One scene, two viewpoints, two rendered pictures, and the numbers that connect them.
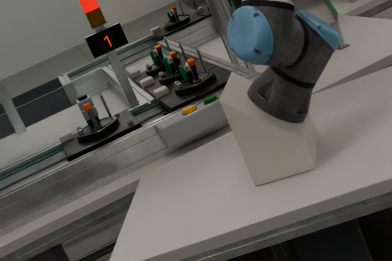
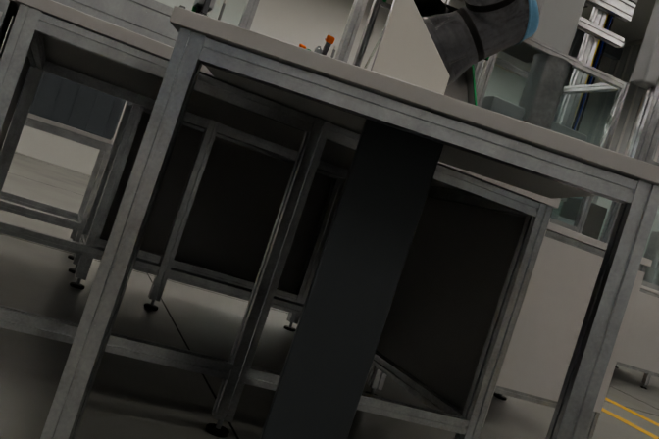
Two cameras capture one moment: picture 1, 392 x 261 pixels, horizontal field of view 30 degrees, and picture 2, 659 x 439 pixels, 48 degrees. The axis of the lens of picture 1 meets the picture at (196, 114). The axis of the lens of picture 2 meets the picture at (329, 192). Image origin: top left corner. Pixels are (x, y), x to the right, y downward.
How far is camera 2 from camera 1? 94 cm
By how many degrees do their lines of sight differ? 21
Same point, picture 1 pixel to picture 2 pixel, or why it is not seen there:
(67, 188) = (138, 20)
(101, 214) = (150, 64)
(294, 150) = (433, 77)
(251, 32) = not seen: outside the picture
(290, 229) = (392, 114)
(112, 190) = not seen: hidden behind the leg
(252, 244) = (345, 98)
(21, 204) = not seen: outside the picture
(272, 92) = (445, 24)
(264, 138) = (414, 45)
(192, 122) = not seen: hidden behind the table
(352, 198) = (483, 119)
